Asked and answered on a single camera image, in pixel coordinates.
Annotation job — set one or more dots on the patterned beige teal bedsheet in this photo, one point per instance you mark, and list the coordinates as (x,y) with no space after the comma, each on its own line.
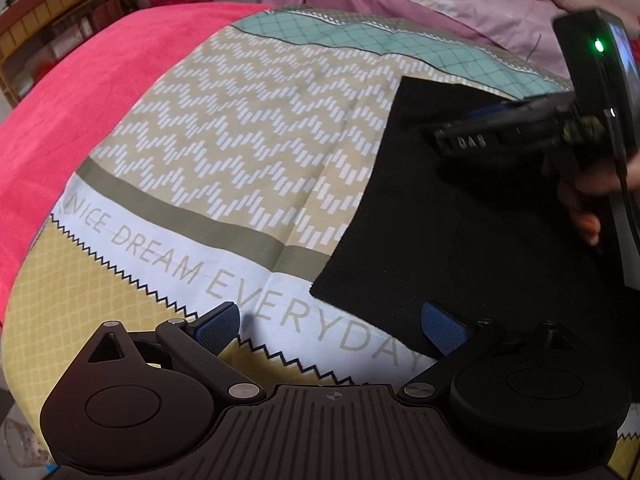
(258,147)

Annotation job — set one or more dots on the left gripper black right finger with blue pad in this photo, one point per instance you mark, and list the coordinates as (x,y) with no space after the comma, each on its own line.
(450,338)

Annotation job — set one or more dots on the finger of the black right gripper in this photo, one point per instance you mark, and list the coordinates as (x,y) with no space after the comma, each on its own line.
(506,126)

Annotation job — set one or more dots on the black pants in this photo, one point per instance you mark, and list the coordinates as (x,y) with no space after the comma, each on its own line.
(486,239)

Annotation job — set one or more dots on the wooden shelf unit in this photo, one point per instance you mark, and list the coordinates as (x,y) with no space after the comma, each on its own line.
(37,34)

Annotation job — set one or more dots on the red fleece blanket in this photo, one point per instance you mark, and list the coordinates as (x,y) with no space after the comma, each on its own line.
(47,139)

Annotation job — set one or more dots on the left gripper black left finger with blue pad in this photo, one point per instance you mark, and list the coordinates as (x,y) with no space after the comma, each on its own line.
(195,348)

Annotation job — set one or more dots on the person's right hand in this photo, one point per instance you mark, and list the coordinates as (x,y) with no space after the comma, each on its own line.
(576,194)

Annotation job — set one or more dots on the pink floral pillow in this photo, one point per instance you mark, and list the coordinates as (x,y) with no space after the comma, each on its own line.
(522,27)

